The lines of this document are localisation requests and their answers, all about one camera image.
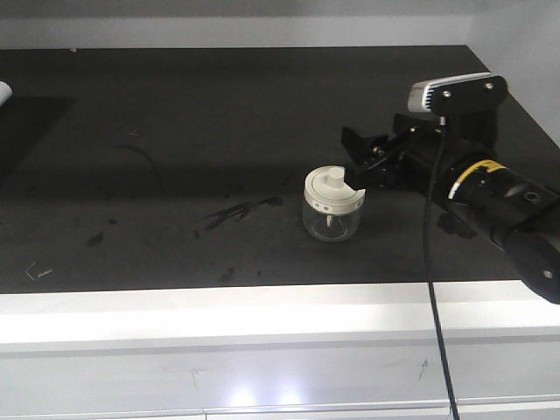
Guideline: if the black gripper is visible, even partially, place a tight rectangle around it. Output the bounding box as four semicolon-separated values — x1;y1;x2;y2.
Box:
341;114;466;196

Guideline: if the glass jar with white lid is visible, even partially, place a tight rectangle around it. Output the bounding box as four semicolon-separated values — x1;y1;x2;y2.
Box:
302;165;366;242

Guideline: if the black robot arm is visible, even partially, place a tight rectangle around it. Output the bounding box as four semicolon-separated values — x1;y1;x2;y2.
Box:
341;114;559;304

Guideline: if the white cabinet below hood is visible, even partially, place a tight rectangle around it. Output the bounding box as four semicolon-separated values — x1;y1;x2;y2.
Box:
1;281;559;419

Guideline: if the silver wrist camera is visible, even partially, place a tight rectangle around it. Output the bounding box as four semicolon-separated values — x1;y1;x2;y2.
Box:
407;72;508;116

